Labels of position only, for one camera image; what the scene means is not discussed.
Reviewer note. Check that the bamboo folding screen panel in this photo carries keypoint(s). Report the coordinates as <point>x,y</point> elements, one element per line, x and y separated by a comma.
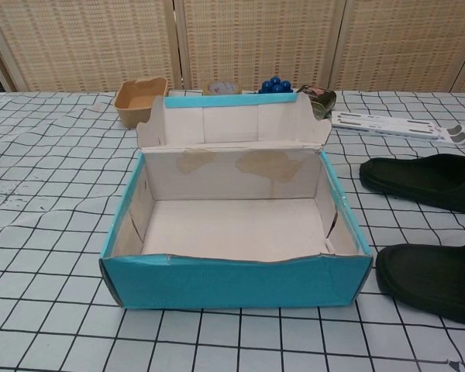
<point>410,42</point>
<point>85,42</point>
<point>255,38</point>

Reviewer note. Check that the black rubber slipper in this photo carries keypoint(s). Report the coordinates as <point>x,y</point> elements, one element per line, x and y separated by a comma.
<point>430,182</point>
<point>430,283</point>

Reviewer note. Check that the dark tin can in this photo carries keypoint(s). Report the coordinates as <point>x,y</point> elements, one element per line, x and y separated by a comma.
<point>323,102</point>

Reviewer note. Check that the blue ball cluster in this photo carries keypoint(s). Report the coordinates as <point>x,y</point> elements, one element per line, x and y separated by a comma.
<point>273,86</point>

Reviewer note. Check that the blue cardboard shoe box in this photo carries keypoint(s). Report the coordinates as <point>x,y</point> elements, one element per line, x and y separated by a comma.
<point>236,283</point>

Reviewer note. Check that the white folding stand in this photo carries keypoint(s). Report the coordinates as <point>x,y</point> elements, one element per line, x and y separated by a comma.
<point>391,124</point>

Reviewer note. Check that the white black checkered tablecloth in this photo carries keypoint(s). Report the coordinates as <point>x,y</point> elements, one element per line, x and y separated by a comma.
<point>62,193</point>

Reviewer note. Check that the brown paper tray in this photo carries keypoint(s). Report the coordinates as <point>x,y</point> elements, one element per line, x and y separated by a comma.
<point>135,110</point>

